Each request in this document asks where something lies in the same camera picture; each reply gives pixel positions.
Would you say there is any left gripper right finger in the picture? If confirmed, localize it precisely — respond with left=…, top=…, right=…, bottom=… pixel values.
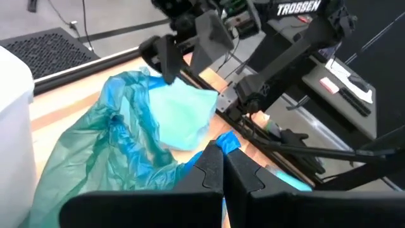
left=223, top=148, right=405, bottom=228

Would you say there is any thin black hanging cable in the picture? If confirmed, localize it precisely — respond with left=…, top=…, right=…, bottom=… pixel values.
left=47, top=0, right=95, bottom=52

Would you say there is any white printed paper sheet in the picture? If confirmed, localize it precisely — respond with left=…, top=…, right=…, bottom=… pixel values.
left=325, top=58, right=375, bottom=105

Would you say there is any white plastic trash bin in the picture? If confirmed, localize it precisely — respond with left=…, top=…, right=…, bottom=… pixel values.
left=0, top=45, right=36, bottom=228

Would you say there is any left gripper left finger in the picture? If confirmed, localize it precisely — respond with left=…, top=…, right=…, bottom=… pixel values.
left=58, top=140, right=225, bottom=228

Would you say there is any black computer mouse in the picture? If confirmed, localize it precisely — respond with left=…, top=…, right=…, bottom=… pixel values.
left=347, top=74, right=370, bottom=93

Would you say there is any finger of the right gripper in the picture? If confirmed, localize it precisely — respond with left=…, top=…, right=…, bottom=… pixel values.
left=189, top=9, right=235, bottom=77
left=139, top=34, right=185, bottom=86

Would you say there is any black perforated metal panel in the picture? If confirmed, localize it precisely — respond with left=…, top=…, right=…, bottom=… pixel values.
left=0, top=27, right=101, bottom=80

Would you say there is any pink notepad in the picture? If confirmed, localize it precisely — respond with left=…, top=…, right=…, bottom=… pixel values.
left=319, top=77, right=340, bottom=95

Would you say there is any light blue bag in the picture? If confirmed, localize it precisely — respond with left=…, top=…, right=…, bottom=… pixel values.
left=147, top=75, right=220, bottom=152

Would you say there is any slim black remote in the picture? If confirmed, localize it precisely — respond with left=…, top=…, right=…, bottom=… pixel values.
left=338, top=87, right=373, bottom=117

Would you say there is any grey side desk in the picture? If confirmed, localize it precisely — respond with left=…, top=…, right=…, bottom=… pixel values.
left=302, top=55, right=378, bottom=141

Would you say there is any teal plastic trash bag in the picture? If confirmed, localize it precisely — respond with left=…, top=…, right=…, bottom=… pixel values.
left=18, top=68, right=242, bottom=228

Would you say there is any black glove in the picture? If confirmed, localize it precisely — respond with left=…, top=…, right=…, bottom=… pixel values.
left=280, top=128, right=327, bottom=175

